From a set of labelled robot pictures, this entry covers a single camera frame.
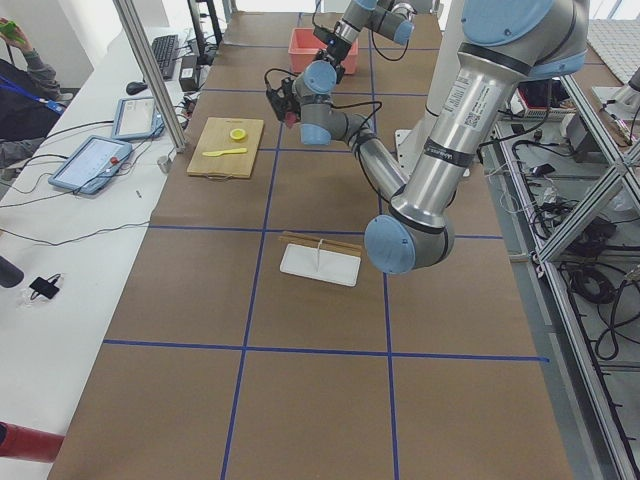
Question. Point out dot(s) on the wooden chopstick rail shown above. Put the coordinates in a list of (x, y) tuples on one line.
[(321, 243)]

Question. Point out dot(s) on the red fire extinguisher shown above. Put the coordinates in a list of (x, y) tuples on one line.
[(22, 443)]

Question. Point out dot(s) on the aluminium frame post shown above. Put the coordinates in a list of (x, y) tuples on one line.
[(146, 61)]

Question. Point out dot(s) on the yellow lemon slices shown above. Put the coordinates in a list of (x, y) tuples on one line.
[(238, 134)]

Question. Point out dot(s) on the white rectangular tray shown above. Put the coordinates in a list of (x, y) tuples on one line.
[(319, 264)]

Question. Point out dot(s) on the far teach pendant tablet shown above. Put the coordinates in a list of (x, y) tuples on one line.
[(137, 119)]

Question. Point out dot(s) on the near teach pendant tablet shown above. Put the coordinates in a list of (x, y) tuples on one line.
[(92, 165)]

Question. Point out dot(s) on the wooden cutting board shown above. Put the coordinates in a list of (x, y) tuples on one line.
[(215, 136)]

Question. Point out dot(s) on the black keyboard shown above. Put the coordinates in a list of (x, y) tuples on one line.
[(165, 51)]

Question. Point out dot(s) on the pink and grey cloth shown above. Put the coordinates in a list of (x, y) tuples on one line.
[(290, 119)]

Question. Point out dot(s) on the pink plastic bin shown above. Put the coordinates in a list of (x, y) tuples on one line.
[(304, 46)]

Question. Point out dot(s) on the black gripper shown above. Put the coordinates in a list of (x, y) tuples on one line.
[(290, 105), (336, 51)]

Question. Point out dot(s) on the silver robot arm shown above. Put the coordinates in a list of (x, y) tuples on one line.
[(503, 44), (392, 20)]

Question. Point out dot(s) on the teach pendant tablet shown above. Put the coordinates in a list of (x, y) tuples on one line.
[(92, 165), (137, 119)]

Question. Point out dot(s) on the black computer mouse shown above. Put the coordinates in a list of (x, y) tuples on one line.
[(135, 87)]

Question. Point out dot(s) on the yellow plastic knife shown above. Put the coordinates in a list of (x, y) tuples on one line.
[(219, 153)]

